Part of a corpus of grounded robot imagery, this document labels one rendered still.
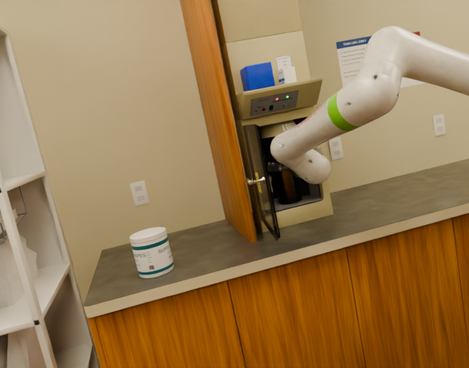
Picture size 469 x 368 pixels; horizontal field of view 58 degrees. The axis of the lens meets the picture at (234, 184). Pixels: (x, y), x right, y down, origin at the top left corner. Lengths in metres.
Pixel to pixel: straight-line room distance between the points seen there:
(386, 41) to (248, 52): 0.67
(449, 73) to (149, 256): 1.07
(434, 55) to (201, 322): 1.09
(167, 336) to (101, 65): 1.24
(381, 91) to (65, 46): 1.48
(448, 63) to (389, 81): 0.19
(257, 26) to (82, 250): 1.29
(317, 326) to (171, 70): 1.31
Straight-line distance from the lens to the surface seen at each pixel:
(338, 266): 1.62
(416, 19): 2.62
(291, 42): 1.80
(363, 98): 1.12
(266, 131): 1.79
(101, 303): 1.46
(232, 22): 1.75
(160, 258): 1.52
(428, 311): 1.88
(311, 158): 1.47
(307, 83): 1.68
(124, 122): 2.09
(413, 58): 1.24
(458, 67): 1.27
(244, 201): 1.63
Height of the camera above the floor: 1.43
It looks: 9 degrees down
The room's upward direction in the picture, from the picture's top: 12 degrees counter-clockwise
